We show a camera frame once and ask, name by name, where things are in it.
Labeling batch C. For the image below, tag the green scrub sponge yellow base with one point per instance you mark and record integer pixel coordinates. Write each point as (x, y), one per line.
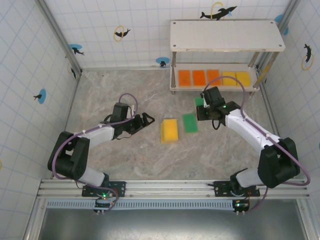
(198, 102)
(190, 123)

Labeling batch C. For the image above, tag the small yellow sponge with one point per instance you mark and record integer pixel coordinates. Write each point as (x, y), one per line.
(228, 78)
(243, 78)

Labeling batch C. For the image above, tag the orange sponge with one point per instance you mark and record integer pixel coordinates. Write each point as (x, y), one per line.
(213, 75)
(199, 78)
(185, 78)

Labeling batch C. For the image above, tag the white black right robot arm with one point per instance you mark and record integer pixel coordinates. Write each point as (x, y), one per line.
(250, 130)

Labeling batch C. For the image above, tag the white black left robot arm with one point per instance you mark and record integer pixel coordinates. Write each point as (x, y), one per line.
(100, 133)

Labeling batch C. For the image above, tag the white two-tier shelf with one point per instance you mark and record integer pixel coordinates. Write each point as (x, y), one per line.
(215, 35)

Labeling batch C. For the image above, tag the blue circle orca decal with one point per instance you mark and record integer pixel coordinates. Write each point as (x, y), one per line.
(42, 96)
(162, 61)

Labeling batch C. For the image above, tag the small controller board green light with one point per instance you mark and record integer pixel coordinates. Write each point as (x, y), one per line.
(103, 197)
(241, 205)

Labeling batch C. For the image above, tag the plain blue circle decal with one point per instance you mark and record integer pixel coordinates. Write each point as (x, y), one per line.
(286, 30)
(278, 18)

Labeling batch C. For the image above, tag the aluminium table edge rail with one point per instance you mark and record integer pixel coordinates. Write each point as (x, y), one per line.
(120, 68)
(72, 100)
(269, 105)

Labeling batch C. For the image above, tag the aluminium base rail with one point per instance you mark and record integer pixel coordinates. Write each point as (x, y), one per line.
(170, 186)

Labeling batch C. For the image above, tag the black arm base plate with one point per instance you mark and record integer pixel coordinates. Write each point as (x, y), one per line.
(221, 187)
(120, 187)

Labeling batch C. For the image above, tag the aluminium frame post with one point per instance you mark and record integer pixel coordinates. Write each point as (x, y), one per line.
(287, 12)
(60, 37)

